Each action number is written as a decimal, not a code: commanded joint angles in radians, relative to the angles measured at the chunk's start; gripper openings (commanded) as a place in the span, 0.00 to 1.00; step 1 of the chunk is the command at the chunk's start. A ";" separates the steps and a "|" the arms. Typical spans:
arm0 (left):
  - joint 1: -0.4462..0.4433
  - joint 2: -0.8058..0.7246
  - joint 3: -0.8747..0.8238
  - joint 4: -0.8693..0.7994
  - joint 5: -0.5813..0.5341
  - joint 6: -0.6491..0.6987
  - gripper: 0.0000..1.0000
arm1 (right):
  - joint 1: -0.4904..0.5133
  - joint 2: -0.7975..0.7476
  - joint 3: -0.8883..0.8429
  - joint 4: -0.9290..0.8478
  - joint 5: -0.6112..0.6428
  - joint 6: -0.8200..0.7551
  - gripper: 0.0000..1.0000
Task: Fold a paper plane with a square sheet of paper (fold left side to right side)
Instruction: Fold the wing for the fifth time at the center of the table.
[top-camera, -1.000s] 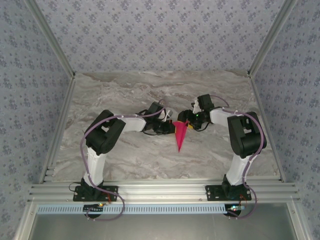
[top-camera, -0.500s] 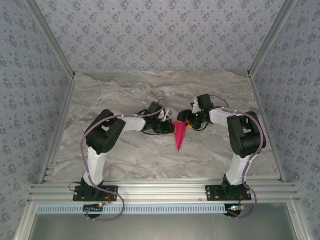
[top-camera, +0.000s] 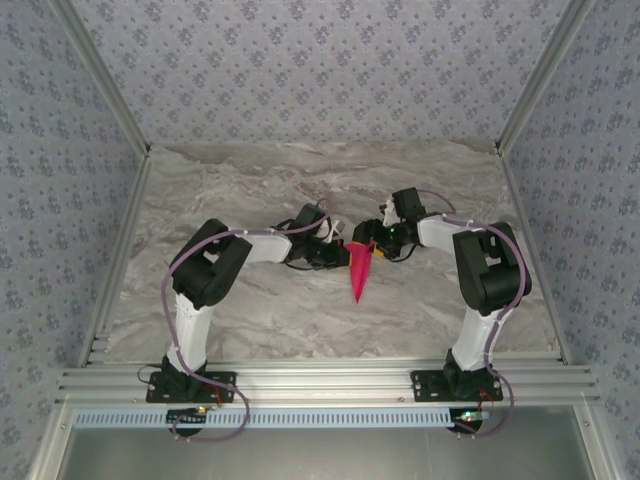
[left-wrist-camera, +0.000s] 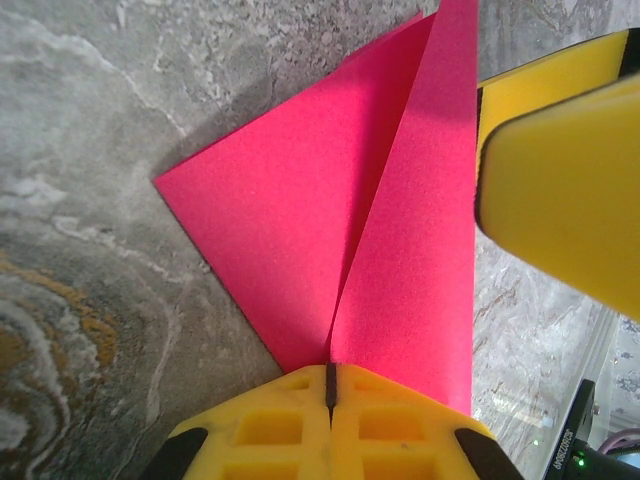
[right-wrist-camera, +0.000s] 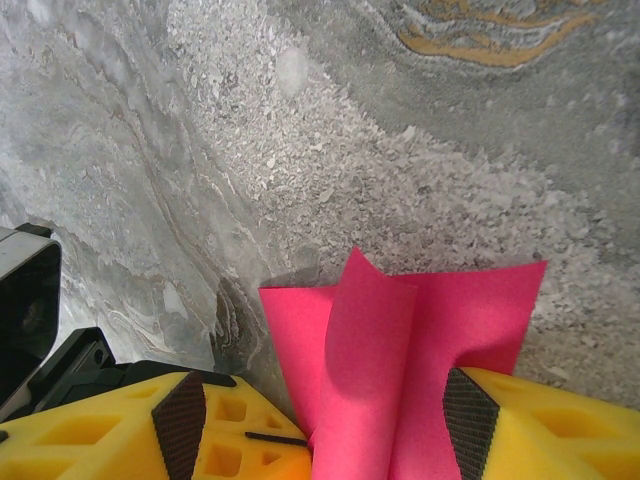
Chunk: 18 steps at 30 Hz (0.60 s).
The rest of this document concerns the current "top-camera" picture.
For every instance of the aluminium frame post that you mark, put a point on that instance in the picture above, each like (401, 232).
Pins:
(541, 75)
(105, 75)

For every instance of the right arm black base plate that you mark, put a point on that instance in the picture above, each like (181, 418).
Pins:
(425, 387)

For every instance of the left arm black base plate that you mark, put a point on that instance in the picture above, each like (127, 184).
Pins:
(222, 387)

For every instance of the pink cloth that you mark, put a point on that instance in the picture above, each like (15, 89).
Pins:
(361, 275)

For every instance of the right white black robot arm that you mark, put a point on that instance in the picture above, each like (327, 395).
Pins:
(492, 270)

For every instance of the wide aluminium frame rail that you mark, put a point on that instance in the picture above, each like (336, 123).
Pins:
(320, 385)

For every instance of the small circuit board with LED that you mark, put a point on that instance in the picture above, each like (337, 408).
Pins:
(470, 417)
(187, 416)

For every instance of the grey metal sheet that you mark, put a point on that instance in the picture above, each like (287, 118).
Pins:
(320, 455)

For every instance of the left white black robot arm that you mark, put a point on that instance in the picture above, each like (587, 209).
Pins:
(210, 265)

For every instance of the aluminium table side rail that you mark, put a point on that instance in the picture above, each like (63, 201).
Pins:
(515, 200)
(133, 200)

